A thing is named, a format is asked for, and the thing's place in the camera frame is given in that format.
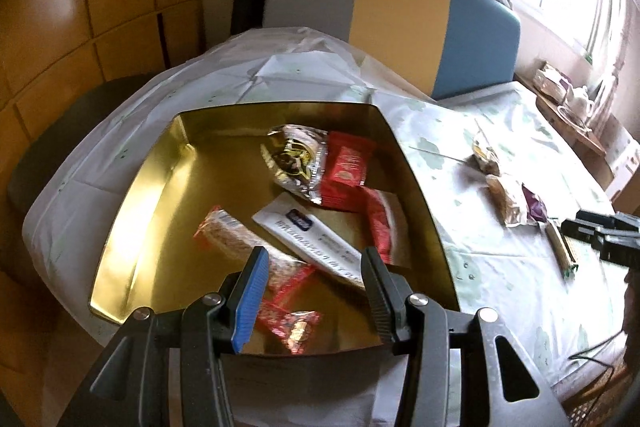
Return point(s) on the clear cereal bar packet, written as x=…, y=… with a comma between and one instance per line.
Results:
x=235, y=237

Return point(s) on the wooden side tray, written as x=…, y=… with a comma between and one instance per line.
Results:
x=560, y=127

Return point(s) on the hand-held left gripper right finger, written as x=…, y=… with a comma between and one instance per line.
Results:
x=380, y=302

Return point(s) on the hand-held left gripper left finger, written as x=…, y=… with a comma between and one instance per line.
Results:
x=250, y=297

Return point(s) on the dark red gold candy packet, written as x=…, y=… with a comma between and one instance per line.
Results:
x=295, y=327

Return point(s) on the round tray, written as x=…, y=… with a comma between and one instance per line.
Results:
x=570, y=119

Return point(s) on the red packet with round label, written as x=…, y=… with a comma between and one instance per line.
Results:
x=382, y=222

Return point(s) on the white cardboard box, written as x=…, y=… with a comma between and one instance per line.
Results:
x=622, y=157

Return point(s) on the dark green gold packet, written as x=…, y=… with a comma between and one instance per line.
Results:
x=295, y=162

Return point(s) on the gold metal tin tray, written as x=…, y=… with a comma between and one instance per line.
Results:
x=175, y=207

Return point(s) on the wooden wardrobe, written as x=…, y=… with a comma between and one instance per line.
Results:
x=75, y=7

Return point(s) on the purple snack packet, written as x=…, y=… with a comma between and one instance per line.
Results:
x=535, y=207

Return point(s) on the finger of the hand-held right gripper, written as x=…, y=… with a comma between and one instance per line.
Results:
x=597, y=218
x=615, y=247

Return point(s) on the large red snack packet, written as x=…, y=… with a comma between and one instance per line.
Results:
x=347, y=167

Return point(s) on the long white sachet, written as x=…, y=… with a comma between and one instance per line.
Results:
x=300, y=227

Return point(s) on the white teapot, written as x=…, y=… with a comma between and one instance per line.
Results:
x=582, y=102

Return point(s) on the clear orange snack packet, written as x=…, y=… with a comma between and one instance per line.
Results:
x=485, y=154

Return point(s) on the patterned tissue box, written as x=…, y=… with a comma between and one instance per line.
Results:
x=550, y=79

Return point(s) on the grey yellow blue headboard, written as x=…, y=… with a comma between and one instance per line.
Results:
x=400, y=17

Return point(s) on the pale blue printed tablecloth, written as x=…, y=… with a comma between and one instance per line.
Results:
x=500, y=307

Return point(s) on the clear brown biscuit packet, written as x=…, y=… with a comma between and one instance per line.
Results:
x=507, y=199

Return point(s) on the wicker chair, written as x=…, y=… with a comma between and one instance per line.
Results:
x=592, y=409

